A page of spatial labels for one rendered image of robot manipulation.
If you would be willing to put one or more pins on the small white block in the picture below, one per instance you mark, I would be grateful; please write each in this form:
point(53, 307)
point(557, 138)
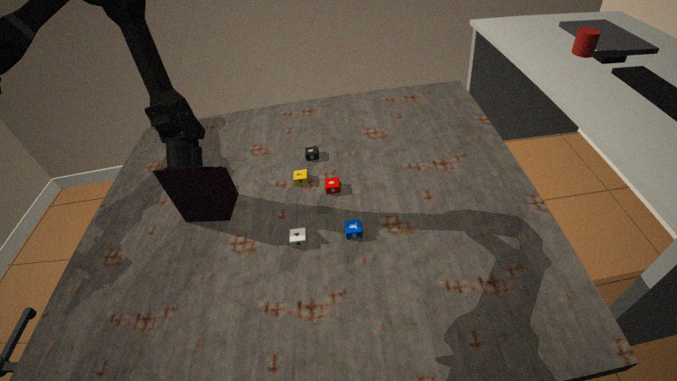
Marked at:
point(298, 237)

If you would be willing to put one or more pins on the yellow block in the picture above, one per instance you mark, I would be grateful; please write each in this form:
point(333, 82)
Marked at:
point(301, 177)

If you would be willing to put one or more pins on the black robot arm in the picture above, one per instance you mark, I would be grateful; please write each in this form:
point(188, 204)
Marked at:
point(168, 112)

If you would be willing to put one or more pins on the red block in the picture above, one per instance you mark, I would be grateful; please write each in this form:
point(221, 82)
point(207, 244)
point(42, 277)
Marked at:
point(332, 185)

